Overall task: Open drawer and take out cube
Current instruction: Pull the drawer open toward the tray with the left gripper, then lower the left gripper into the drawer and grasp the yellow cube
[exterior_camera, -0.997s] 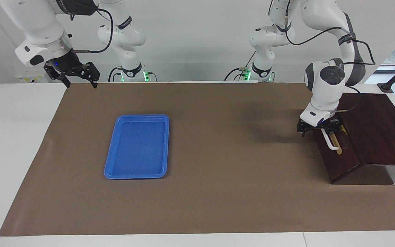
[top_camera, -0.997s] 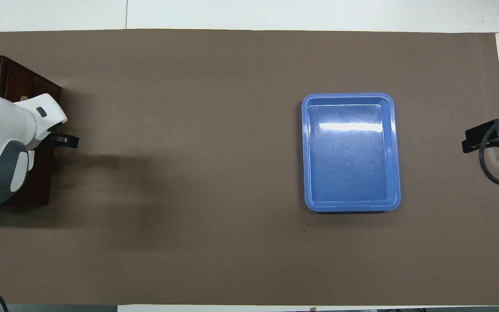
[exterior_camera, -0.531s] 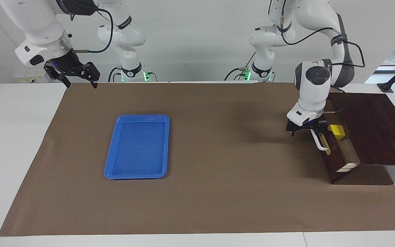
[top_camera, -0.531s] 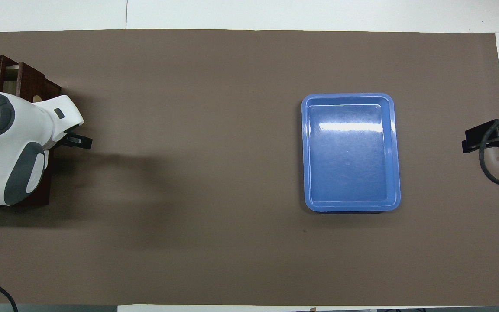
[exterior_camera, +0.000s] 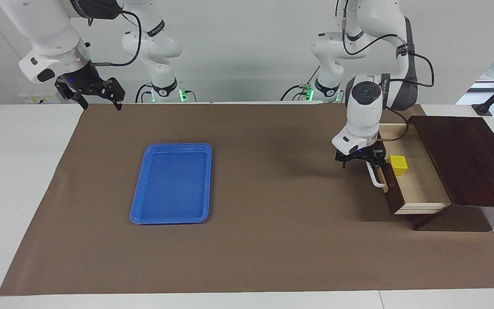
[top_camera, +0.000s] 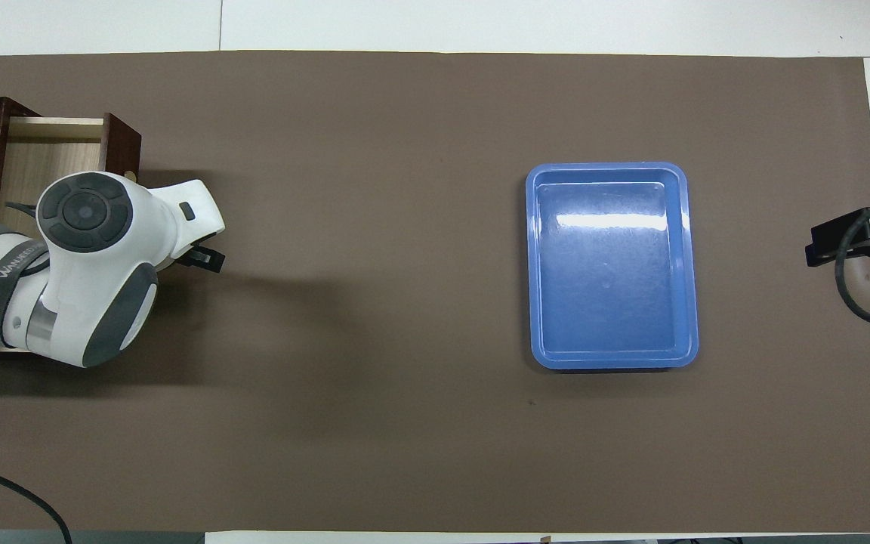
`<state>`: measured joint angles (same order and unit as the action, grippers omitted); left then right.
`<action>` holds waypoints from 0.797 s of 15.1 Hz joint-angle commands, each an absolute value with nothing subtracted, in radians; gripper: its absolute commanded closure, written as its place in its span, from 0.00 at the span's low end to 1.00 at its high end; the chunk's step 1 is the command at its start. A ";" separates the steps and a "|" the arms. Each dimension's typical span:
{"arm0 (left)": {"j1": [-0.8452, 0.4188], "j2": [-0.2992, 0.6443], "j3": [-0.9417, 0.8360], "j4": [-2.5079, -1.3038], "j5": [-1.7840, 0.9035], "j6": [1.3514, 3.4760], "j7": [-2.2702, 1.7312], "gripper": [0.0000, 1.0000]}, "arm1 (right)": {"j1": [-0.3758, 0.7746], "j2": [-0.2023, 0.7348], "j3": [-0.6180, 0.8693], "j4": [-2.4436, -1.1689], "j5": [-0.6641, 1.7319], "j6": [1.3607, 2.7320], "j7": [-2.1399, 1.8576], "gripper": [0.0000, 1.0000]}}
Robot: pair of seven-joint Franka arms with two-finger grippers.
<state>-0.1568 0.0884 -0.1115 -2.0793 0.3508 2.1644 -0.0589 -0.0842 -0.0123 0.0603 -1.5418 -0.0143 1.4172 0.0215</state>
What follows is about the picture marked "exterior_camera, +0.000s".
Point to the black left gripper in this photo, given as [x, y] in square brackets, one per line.
[360, 155]

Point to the yellow cube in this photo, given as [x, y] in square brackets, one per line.
[398, 164]

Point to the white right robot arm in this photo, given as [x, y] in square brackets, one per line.
[49, 30]

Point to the brown table mat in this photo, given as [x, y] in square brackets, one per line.
[272, 214]

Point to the blue plastic tray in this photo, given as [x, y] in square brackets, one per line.
[174, 184]

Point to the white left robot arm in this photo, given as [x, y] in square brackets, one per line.
[362, 111]

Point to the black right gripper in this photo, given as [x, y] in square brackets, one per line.
[86, 83]

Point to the white box with yellow labels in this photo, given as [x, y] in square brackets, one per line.
[37, 98]

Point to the dark wooden drawer cabinet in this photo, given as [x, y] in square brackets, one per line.
[470, 163]

